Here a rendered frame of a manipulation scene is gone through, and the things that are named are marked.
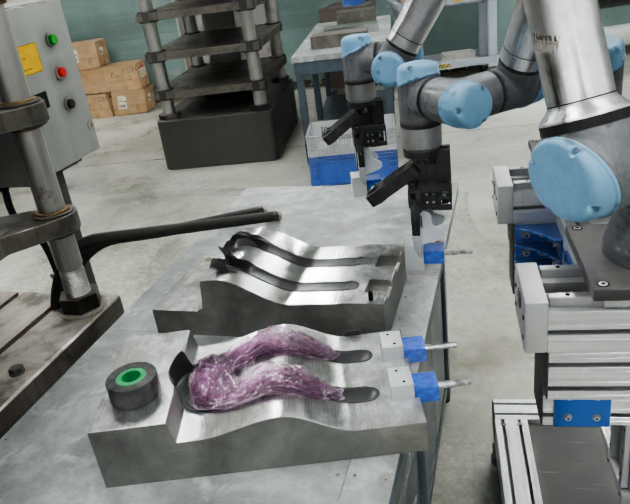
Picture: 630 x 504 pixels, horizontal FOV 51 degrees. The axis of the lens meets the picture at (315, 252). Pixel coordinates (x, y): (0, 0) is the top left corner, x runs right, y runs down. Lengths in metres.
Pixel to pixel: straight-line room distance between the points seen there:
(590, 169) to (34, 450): 0.98
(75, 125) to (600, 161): 1.37
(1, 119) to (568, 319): 1.13
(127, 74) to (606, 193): 7.18
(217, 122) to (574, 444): 3.92
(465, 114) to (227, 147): 4.27
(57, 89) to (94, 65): 6.10
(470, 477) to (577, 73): 1.50
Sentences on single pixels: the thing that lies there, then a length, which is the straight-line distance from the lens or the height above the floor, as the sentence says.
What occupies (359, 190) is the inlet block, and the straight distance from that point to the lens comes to 1.72.
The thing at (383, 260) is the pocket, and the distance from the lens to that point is 1.43.
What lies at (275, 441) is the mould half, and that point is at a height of 0.85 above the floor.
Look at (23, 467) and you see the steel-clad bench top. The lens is 1.24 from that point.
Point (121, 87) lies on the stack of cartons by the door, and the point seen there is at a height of 0.31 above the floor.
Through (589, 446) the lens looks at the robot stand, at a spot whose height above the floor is 0.21.
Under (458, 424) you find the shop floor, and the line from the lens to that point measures 2.34.
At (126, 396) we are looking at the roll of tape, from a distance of 1.06.
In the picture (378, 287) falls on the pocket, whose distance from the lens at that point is 1.34.
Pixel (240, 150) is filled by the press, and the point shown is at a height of 0.11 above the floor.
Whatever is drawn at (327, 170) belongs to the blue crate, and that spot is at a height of 0.11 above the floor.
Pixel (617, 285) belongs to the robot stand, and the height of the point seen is 1.04.
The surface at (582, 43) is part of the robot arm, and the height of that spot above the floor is 1.37.
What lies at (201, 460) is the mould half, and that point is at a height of 0.83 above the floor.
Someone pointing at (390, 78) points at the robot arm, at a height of 1.23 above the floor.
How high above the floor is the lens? 1.52
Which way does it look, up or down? 25 degrees down
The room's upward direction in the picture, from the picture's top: 8 degrees counter-clockwise
